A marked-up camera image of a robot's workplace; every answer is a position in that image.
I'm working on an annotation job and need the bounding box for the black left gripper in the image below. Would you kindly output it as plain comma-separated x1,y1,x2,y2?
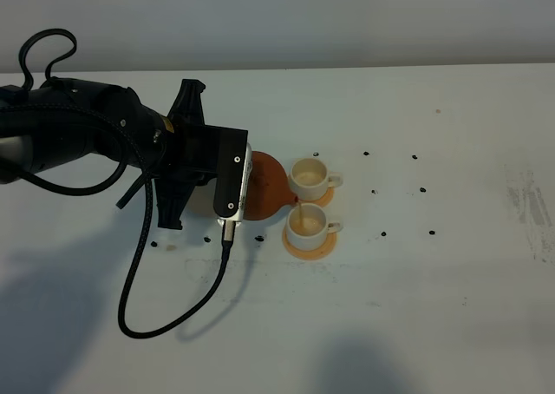
155,79,215,229

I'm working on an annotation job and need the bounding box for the brown clay teapot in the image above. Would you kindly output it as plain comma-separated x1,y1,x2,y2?
190,150,298,221

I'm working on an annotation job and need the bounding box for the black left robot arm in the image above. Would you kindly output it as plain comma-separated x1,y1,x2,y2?
1,77,218,229

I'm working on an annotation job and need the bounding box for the white far teacup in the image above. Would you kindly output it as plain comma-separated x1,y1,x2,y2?
289,157,343,201

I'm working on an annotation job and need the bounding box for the white teacup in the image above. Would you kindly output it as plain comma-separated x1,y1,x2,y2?
285,202,343,252
289,157,343,201

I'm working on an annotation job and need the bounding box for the white near teacup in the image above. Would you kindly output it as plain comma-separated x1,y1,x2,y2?
285,202,343,252

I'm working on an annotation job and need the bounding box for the orange far coaster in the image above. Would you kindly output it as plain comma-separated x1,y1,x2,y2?
288,173,335,207

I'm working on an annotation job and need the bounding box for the orange coaster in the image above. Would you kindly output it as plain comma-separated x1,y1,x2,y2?
282,225,337,261
288,173,335,207

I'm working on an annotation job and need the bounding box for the orange near coaster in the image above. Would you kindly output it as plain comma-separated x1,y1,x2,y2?
282,225,337,261

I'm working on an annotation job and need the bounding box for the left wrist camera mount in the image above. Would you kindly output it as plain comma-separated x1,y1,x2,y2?
209,126,251,222

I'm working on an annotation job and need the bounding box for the black left arm loop cable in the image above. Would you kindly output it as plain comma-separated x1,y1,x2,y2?
0,28,131,196

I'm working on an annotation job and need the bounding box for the black braided left camera cable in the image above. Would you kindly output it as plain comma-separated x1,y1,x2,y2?
0,101,238,338

